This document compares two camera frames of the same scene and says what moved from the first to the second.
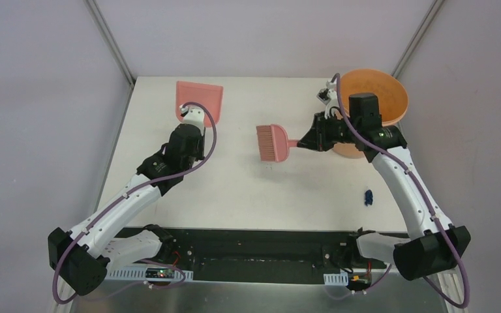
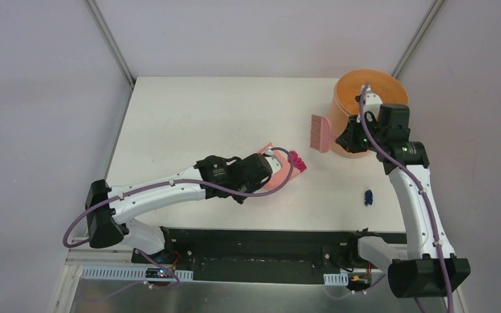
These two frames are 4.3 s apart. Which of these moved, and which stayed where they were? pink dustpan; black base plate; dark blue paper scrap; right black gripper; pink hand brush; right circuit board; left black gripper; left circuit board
Moved: left black gripper; pink hand brush; right black gripper; pink dustpan
Stayed: black base plate; dark blue paper scrap; right circuit board; left circuit board
